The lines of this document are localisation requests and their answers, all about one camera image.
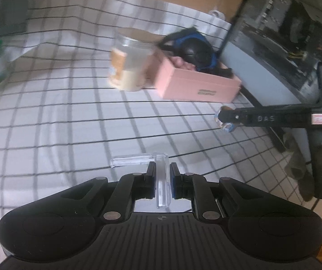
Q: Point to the clear acrylic L bracket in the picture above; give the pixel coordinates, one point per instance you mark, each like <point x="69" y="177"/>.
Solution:
<point x="157" y="169"/>

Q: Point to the pink cardboard box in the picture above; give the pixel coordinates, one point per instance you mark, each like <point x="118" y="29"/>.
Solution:
<point x="172" y="83"/>

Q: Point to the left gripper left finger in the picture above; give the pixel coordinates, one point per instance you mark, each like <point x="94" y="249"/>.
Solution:
<point x="121" y="196"/>

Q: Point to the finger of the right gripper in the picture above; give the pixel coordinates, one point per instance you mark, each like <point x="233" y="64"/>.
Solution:
<point x="229" y="119"/>
<point x="234" y="109"/>

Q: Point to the computer case with glass panel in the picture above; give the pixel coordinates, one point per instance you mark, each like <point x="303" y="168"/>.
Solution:
<point x="275" y="47"/>

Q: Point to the clear jar with wooden lid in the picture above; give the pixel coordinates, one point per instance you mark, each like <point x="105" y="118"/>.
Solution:
<point x="130" y="56"/>

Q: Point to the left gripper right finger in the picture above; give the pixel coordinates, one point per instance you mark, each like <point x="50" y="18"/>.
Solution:
<point x="198" y="190"/>

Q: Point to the gloved right hand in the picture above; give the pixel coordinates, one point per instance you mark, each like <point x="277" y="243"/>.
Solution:
<point x="297" y="168"/>

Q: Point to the black blue padded cap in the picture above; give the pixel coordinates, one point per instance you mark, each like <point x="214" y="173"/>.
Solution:
<point x="193" y="47"/>

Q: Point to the black plush toy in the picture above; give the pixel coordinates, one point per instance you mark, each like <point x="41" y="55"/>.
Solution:
<point x="218" y="71"/>

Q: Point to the white checkered tablecloth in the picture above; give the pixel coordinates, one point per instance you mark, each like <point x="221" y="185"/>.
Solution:
<point x="61" y="122"/>

